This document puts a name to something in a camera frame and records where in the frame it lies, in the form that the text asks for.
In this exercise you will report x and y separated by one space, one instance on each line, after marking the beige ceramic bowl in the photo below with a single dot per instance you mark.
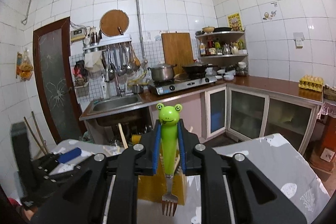
208 29

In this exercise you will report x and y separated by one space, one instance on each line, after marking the steel utensil rack with ladles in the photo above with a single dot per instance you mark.
110 47

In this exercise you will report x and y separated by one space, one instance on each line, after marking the grey printed tablecloth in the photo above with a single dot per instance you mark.
262 161

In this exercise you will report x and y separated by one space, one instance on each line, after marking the white wall socket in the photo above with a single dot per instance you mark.
298 40

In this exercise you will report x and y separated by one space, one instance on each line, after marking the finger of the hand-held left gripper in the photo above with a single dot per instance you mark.
68 174
69 155

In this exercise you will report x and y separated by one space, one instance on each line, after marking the hanging plastic bag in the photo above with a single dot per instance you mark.
25 66

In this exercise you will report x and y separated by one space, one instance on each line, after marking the row of condiment bottles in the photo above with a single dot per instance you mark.
218 48

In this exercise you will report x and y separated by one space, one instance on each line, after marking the steel faucet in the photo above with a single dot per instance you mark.
110 74

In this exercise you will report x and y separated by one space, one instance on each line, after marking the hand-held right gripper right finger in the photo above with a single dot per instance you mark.
182 150

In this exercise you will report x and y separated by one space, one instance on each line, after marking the glass jar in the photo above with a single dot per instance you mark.
242 71

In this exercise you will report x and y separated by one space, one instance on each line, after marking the white cloth bag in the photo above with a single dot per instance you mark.
92 61

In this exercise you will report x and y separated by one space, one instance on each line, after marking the black box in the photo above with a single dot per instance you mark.
21 150

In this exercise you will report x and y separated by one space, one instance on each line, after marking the steel corner shelf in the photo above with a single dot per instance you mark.
223 56

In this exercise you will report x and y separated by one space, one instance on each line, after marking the black frying pan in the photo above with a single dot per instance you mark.
223 29

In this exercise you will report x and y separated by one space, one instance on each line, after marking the steel sink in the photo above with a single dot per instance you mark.
115 104

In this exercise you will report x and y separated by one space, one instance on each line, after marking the yellow egg tray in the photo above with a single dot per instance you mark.
311 83

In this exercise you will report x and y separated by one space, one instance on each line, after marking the steel cooking pot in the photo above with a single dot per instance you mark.
162 73

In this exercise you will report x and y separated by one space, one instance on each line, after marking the yellow plastic utensil holder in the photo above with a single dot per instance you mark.
152 190

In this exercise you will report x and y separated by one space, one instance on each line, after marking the stack of white bowls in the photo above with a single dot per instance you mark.
227 75

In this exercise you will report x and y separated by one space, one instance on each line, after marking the round wooden lid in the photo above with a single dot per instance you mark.
114 23

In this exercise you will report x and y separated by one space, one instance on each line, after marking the steel water pipe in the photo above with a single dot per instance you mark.
137 3

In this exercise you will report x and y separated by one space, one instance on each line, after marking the red stove cabinet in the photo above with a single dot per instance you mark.
326 145

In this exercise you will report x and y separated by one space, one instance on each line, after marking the black wok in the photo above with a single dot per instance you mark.
197 68

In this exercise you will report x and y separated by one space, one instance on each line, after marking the dark wooden glass door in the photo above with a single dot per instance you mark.
56 82

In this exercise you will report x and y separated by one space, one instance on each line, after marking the steel gas stove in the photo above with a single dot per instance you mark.
181 86

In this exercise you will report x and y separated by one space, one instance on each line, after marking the wooden sticks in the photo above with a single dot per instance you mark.
36 134

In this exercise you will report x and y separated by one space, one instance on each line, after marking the wooden cutting board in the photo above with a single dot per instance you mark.
177 53

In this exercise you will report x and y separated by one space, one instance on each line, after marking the white meter box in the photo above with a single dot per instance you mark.
78 34

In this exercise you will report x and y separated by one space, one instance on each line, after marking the yellow wall poster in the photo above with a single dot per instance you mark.
234 22

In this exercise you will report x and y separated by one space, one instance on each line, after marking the small steel cup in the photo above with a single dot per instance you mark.
137 88

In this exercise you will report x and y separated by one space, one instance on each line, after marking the kitchen counter cabinet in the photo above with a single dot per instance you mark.
262 87

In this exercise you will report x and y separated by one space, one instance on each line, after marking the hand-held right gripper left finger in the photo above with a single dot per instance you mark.
156 150

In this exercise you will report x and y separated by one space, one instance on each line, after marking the wall stickers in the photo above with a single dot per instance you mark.
269 15

